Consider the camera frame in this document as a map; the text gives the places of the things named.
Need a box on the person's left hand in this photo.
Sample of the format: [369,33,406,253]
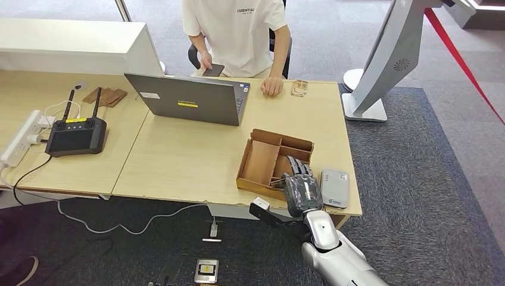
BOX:
[260,76,285,97]

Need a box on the person's right hand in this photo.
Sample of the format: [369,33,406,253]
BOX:
[198,51,214,74]

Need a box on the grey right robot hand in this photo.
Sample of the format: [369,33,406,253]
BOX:
[270,155,323,219]

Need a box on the black smartphone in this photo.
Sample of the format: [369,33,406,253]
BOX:
[202,64,226,77]

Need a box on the wooden organizer tray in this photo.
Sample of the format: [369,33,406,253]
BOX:
[236,128,315,202]

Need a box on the grey card reader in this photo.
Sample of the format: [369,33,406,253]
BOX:
[320,169,350,210]

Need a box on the person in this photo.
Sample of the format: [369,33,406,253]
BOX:
[181,0,293,97]

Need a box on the brown wooden card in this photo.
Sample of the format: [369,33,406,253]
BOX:
[82,86,115,105]
[98,88,128,108]

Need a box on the black office chair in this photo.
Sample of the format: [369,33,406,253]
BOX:
[188,29,294,79]

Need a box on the grey laptop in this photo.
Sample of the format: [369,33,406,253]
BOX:
[124,72,251,127]

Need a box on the open floor socket with plug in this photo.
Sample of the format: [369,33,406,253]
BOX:
[202,220,223,243]

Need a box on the silver stanchion pole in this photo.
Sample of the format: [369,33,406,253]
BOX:
[114,0,167,75]

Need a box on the silver floor socket plate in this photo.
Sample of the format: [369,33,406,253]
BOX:
[194,258,220,284]

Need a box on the silver kiosk stand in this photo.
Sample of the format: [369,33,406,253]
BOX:
[341,0,478,122]

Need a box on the white counter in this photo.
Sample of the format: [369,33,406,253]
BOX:
[0,17,164,76]

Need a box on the black remote controller with antennas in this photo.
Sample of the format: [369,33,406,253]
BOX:
[44,86,108,158]

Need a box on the red barrier belt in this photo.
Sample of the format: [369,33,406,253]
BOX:
[425,7,505,124]

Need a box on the white power strip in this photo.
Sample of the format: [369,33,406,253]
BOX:
[0,110,43,168]

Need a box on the grey white platform base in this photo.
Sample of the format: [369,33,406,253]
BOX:
[445,0,505,29]

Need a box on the dark shoe tan sole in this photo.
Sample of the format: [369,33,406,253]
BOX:
[8,254,40,286]

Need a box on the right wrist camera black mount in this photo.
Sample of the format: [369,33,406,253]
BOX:
[249,197,307,229]

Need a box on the thin white charger cable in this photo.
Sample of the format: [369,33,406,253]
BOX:
[42,100,82,119]

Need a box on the black controller cable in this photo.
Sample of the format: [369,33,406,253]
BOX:
[13,154,53,206]

